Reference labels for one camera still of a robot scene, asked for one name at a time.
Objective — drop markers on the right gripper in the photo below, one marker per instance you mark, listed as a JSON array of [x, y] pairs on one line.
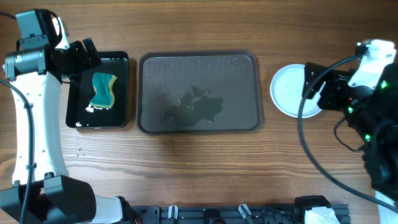
[[339, 89]]

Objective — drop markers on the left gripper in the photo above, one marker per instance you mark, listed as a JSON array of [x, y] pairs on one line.
[[76, 48]]

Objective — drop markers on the green yellow sponge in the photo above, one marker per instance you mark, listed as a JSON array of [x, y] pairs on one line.
[[103, 87]]

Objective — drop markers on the white plate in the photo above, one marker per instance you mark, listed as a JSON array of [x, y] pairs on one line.
[[286, 88]]

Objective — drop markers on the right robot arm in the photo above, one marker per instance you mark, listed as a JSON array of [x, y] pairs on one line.
[[372, 113]]

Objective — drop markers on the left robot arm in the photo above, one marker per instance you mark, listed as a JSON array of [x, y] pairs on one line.
[[43, 191]]

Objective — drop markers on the brown serving tray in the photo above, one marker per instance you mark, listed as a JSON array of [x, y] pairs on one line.
[[198, 92]]

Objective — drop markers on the black water basin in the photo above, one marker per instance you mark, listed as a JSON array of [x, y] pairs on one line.
[[81, 114]]

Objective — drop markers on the black mounting rail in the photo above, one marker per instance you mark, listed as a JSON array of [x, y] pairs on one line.
[[277, 213]]

